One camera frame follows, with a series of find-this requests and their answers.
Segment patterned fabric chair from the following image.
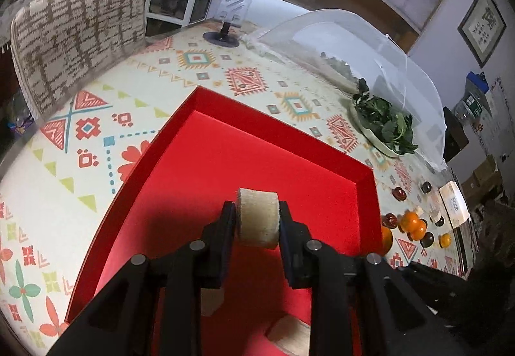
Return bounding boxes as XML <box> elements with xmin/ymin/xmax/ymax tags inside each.
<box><xmin>11</xmin><ymin>0</ymin><xmax>146</xmax><ymax>121</ymax></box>

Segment white mesh food cover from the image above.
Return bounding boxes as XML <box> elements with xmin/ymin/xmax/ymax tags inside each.
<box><xmin>245</xmin><ymin>9</ymin><xmax>449</xmax><ymax>171</ymax></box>

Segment clear stand with black base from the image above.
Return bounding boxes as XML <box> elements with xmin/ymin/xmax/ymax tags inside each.
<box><xmin>202</xmin><ymin>0</ymin><xmax>252</xmax><ymax>46</ymax></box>

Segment cream tissue pack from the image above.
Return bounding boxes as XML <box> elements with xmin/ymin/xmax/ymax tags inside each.
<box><xmin>438</xmin><ymin>181</ymin><xmax>471</xmax><ymax>228</ymax></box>

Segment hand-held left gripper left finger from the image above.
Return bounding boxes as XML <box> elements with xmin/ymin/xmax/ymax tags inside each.
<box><xmin>46</xmin><ymin>201</ymin><xmax>238</xmax><ymax>356</ymax></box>

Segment framed wall picture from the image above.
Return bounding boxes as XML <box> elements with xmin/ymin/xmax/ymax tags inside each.
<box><xmin>457</xmin><ymin>0</ymin><xmax>507</xmax><ymax>69</ymax></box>

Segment red cardboard tray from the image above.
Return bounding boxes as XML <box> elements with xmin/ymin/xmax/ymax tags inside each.
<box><xmin>64</xmin><ymin>85</ymin><xmax>383</xmax><ymax>356</ymax></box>

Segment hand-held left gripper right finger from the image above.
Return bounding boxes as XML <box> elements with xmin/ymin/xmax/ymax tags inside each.
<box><xmin>277</xmin><ymin>201</ymin><xmax>471</xmax><ymax>356</ymax></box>

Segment pale green plate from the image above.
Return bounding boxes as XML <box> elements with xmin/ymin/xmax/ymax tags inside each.
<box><xmin>348</xmin><ymin>98</ymin><xmax>419</xmax><ymax>159</ymax></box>

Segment cardboard boxes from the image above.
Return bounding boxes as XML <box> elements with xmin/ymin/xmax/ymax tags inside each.
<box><xmin>461</xmin><ymin>155</ymin><xmax>503</xmax><ymax>199</ymax></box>

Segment dark leafy greens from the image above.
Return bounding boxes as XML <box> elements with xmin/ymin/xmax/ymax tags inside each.
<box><xmin>352</xmin><ymin>78</ymin><xmax>419</xmax><ymax>153</ymax></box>

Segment black box appliance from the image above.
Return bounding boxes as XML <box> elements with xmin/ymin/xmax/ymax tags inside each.
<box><xmin>443</xmin><ymin>106</ymin><xmax>469</xmax><ymax>163</ymax></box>

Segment clear water bottle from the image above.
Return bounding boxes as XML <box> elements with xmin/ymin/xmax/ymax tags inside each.
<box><xmin>453</xmin><ymin>72</ymin><xmax>489</xmax><ymax>127</ymax></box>

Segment white wall chart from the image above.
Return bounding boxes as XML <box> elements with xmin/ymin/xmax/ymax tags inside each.
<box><xmin>483</xmin><ymin>76</ymin><xmax>515</xmax><ymax>163</ymax></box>

